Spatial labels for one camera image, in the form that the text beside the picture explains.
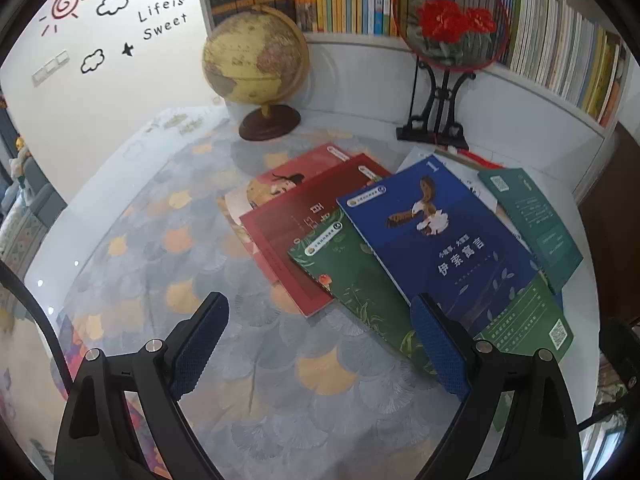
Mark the blue Aesop fables book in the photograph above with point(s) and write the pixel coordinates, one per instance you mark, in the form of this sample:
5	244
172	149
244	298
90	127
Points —
434	236

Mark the red portrait cover book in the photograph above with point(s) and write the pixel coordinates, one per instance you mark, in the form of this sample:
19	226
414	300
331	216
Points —
272	184

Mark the white rabbit hill book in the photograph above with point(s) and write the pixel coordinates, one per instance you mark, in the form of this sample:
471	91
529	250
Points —
470	178

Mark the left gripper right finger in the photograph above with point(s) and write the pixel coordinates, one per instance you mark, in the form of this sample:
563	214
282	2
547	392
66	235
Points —
540	439

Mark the brown wooden cabinet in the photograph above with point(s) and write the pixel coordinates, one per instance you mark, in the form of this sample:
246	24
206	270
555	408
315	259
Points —
610	213

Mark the green insect book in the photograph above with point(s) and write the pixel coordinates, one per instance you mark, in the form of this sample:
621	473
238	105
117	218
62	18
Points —
337	259

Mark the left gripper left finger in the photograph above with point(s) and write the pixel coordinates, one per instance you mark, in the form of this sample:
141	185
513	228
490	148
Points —
97	438

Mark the row of shelf books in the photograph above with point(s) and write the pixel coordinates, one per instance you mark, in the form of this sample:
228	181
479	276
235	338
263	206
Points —
559	45

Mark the teal book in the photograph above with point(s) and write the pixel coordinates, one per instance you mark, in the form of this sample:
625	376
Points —
555	251

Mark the yellow desk globe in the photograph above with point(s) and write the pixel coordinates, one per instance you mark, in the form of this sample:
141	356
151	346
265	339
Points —
258	57

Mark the red flower round fan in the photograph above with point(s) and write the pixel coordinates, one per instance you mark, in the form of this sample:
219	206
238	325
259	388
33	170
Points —
463	35

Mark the dark red nursery rhyme book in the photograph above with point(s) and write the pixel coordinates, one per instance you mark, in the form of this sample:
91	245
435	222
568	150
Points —
281	224

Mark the floral red purple cloth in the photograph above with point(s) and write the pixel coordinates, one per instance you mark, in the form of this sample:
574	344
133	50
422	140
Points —
65	359

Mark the red tassel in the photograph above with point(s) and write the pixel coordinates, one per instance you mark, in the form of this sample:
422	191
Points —
468	156

